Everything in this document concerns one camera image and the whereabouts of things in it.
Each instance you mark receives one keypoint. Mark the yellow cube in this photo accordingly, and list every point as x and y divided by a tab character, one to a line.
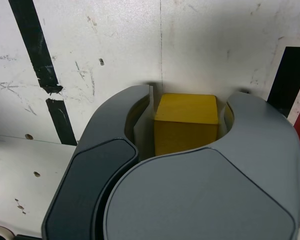
187	120

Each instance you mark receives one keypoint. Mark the black tape strip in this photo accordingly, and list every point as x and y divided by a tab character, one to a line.
37	50

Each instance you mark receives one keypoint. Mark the black tape square outline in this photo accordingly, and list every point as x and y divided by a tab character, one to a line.
285	80

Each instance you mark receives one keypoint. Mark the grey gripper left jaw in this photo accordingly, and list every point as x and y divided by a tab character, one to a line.
90	162

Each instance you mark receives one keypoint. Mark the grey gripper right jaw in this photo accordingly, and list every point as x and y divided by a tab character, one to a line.
202	195

